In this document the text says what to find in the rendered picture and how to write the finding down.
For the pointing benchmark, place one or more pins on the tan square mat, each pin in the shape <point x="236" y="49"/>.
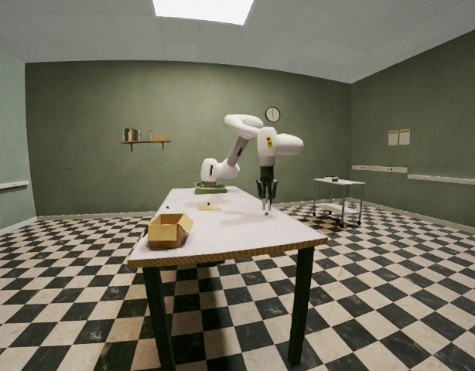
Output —
<point x="210" y="207"/>

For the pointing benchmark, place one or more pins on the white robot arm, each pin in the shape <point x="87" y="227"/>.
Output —
<point x="268" y="144"/>

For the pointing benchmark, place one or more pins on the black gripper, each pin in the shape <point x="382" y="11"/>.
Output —
<point x="267" y="178"/>

